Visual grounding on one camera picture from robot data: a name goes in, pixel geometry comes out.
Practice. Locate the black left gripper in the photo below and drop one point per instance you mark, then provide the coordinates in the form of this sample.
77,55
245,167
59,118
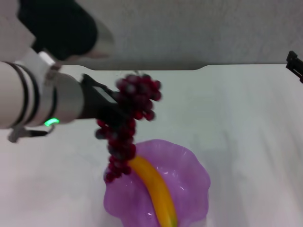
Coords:
99,104

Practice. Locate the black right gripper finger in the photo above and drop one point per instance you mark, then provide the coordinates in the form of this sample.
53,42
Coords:
293,62

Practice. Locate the dark red grape bunch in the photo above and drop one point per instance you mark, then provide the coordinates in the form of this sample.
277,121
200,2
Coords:
138,94

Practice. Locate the yellow banana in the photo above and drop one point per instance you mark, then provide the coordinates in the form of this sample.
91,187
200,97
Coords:
154,184

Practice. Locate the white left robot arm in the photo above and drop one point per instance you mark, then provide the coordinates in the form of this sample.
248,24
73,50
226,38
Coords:
66,99

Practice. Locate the purple wavy plastic bowl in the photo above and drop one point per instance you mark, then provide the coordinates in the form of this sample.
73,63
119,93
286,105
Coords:
191,189

